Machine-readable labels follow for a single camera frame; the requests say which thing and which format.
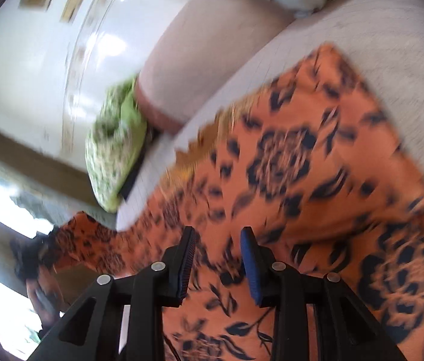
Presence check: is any beige wall switch plate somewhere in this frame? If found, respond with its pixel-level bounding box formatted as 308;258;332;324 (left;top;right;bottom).
60;0;84;23

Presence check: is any wooden door with glass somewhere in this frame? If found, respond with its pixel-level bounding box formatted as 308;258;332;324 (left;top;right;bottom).
0;114;96;347

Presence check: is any pink quilted bolster cushion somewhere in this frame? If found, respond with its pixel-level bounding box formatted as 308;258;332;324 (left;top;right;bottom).
134;0;293;134

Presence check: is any green white patterned folded blanket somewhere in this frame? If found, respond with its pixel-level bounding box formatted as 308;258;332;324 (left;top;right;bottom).
85;76;148;213

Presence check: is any orange black floral blouse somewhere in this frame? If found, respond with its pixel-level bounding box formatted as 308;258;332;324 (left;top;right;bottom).
54;44;424;360

